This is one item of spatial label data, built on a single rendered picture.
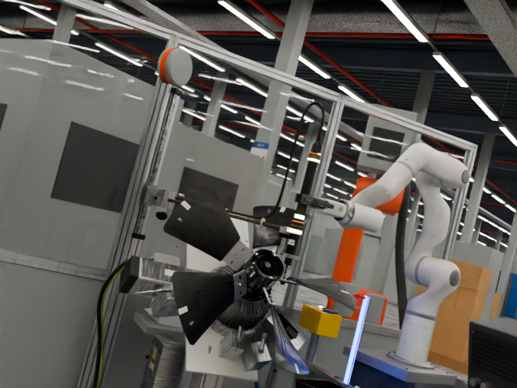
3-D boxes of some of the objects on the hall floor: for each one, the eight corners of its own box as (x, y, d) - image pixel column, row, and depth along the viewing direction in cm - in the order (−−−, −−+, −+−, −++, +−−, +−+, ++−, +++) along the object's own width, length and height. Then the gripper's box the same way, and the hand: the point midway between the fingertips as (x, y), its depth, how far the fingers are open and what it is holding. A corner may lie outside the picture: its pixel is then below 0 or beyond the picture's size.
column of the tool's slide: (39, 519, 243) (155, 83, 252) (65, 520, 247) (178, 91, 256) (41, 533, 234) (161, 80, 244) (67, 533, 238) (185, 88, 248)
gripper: (333, 199, 225) (290, 185, 218) (358, 202, 210) (312, 188, 202) (328, 219, 224) (285, 206, 217) (352, 223, 209) (306, 209, 202)
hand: (303, 199), depth 211 cm, fingers closed on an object, 4 cm apart
